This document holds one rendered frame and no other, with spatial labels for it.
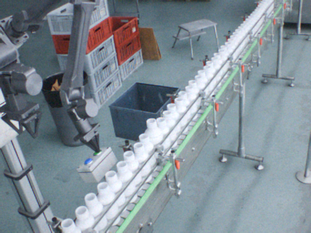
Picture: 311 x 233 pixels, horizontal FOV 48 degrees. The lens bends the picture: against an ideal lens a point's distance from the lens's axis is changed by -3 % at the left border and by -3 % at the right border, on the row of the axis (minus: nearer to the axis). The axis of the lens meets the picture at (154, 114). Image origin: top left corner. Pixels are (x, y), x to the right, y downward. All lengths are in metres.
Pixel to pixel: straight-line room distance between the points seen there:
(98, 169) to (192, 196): 1.48
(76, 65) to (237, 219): 1.70
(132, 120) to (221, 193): 1.05
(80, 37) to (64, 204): 1.87
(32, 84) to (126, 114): 1.13
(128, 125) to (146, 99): 0.31
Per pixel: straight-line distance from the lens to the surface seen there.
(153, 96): 2.25
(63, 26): 3.76
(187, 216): 2.61
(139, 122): 2.00
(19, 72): 0.94
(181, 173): 1.63
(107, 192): 1.17
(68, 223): 1.12
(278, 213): 2.65
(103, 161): 1.37
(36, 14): 1.46
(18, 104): 1.01
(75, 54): 1.27
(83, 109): 1.27
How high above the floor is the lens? 1.93
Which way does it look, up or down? 31 degrees down
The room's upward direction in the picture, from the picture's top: 8 degrees counter-clockwise
